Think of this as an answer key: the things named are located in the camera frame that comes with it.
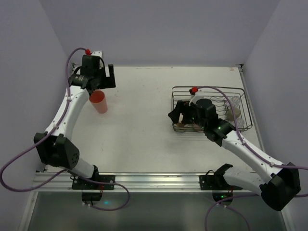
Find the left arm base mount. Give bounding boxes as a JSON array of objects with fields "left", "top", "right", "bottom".
[{"left": 70, "top": 175, "right": 115, "bottom": 190}]

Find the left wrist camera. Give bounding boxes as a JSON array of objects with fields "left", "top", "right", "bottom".
[{"left": 92, "top": 51, "right": 103, "bottom": 58}]

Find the right controller board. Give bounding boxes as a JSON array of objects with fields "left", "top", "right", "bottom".
[{"left": 212, "top": 192, "right": 233, "bottom": 206}]

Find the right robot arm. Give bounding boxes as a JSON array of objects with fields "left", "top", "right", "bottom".
[{"left": 168, "top": 99, "right": 301, "bottom": 211}]

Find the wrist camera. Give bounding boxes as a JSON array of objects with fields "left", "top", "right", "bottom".
[
  {"left": 189, "top": 88, "right": 205, "bottom": 106},
  {"left": 92, "top": 51, "right": 103, "bottom": 58}
]

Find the pink plastic tumbler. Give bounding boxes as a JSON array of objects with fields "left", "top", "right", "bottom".
[{"left": 89, "top": 90, "right": 108, "bottom": 114}]

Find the pink ceramic mug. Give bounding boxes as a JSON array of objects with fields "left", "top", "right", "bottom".
[{"left": 174, "top": 122, "right": 203, "bottom": 132}]

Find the clear glass cup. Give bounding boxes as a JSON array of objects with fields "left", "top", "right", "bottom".
[
  {"left": 230, "top": 96, "right": 241, "bottom": 107},
  {"left": 236, "top": 118, "right": 245, "bottom": 128}
]

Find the wire dish rack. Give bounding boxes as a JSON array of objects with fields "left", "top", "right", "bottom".
[{"left": 171, "top": 86, "right": 253, "bottom": 132}]

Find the olive ceramic cup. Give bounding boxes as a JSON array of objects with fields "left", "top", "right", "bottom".
[{"left": 226, "top": 108, "right": 241, "bottom": 121}]

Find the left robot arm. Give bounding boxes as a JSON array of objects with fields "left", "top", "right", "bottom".
[{"left": 34, "top": 51, "right": 116, "bottom": 180}]

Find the aluminium mounting rail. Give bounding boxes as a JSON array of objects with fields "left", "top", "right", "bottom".
[{"left": 33, "top": 170, "right": 264, "bottom": 194}]

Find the controller board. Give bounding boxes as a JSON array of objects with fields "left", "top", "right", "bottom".
[
  {"left": 81, "top": 192, "right": 102, "bottom": 203},
  {"left": 212, "top": 192, "right": 233, "bottom": 206}
]

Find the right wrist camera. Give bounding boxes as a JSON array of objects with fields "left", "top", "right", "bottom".
[{"left": 189, "top": 88, "right": 205, "bottom": 106}]

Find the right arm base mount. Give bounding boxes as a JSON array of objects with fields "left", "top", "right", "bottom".
[{"left": 199, "top": 170, "right": 242, "bottom": 191}]

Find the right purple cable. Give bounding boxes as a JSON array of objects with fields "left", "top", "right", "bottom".
[{"left": 194, "top": 86, "right": 308, "bottom": 231}]

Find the left controller board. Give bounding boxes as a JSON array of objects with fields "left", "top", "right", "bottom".
[{"left": 81, "top": 192, "right": 102, "bottom": 203}]

